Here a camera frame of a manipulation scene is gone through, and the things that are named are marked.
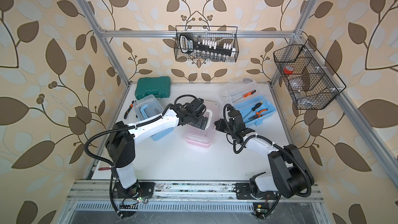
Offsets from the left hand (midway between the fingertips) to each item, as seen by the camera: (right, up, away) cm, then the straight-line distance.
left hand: (198, 119), depth 86 cm
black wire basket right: (+55, +19, -13) cm, 60 cm away
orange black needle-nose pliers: (+39, 0, +15) cm, 42 cm away
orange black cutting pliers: (-48, +5, +19) cm, 52 cm away
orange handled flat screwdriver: (+31, +14, +16) cm, 37 cm away
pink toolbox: (-1, -8, -7) cm, 11 cm away
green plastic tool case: (-32, +21, +32) cm, 50 cm away
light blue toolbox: (+26, +18, +26) cm, 41 cm away
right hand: (+9, -3, +3) cm, 10 cm away
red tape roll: (+48, +27, -5) cm, 55 cm away
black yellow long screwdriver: (+39, +6, +19) cm, 44 cm away
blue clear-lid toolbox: (-31, +7, +9) cm, 33 cm away
